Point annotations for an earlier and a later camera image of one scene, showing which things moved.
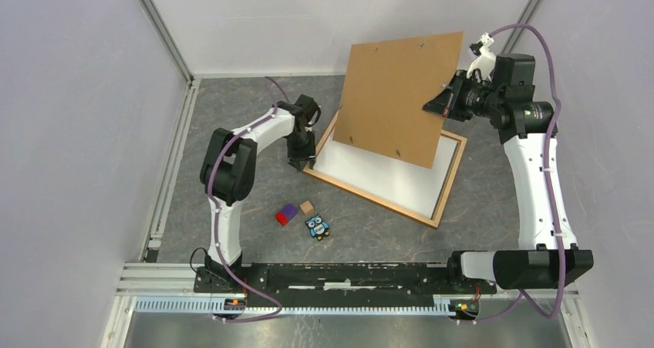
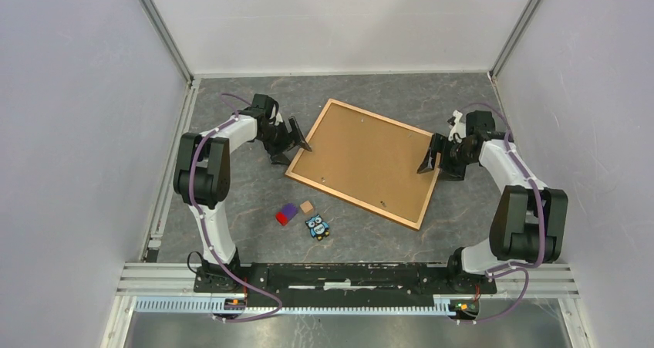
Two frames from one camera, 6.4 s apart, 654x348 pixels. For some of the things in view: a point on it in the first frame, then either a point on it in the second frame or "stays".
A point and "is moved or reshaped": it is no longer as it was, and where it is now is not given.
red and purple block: [287, 214] stays
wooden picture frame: [436, 219] is moved or reshaped
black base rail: [352, 282] stays
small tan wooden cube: [306, 207] stays
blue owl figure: [317, 228] stays
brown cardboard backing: [386, 84] -> [368, 159]
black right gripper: [448, 102] -> [429, 160]
